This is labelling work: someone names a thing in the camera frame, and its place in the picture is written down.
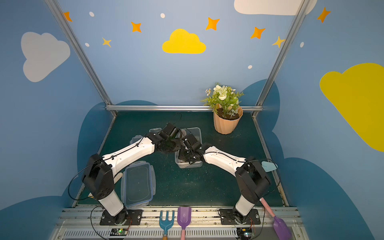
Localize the small lunch box lid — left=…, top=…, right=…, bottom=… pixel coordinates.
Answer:
left=130, top=135, right=143, bottom=145

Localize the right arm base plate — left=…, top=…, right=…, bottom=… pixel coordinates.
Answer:
left=218, top=209, right=261, bottom=225

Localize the green artificial plant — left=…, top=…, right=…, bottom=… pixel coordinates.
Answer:
left=201, top=84, right=244, bottom=120

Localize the mint green small trowel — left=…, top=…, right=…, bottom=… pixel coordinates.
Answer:
left=261, top=161, right=278, bottom=173

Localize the left controller board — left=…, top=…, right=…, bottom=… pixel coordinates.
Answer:
left=110, top=228, right=129, bottom=237

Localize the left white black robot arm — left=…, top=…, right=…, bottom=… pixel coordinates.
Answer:
left=81, top=123, right=181, bottom=217

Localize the teal garden rake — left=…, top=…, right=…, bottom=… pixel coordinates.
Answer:
left=159, top=211, right=175, bottom=240

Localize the purple garden shovel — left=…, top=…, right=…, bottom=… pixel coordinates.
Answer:
left=177, top=207, right=192, bottom=240

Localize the white work glove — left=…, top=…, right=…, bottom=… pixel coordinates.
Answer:
left=88, top=173, right=123, bottom=199

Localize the terracotta flower pot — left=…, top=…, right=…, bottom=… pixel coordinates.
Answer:
left=214, top=107, right=243, bottom=135

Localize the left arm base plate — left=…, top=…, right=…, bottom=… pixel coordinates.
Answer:
left=100, top=209, right=143, bottom=226

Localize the large clear lunch box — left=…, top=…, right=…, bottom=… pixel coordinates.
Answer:
left=175, top=128, right=203, bottom=169

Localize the large lunch box lid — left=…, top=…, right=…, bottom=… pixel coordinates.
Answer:
left=121, top=161, right=156, bottom=210

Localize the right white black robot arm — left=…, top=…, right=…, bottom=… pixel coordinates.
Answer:
left=179, top=134, right=272, bottom=221

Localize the controller board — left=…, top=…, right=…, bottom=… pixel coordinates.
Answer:
left=236, top=228, right=253, bottom=240
left=110, top=228, right=129, bottom=237

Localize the small clear lunch box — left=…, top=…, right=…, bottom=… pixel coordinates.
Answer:
left=149, top=128, right=162, bottom=134

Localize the right controller board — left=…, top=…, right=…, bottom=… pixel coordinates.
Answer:
left=236, top=228, right=253, bottom=240

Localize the purple scoop pink handle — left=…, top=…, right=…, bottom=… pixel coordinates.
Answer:
left=260, top=198, right=292, bottom=240

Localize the aluminium frame rail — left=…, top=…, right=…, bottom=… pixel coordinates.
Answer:
left=105, top=104, right=264, bottom=113

